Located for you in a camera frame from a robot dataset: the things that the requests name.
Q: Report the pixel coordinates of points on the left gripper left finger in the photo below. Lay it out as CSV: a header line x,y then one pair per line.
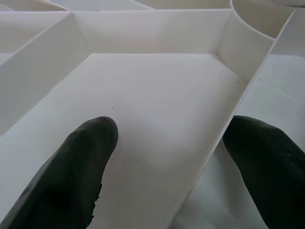
x,y
66,179

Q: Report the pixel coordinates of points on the white plastic table top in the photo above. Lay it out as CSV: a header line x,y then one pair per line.
x,y
155,95

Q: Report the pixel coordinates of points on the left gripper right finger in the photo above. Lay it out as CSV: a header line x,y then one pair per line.
x,y
271,171

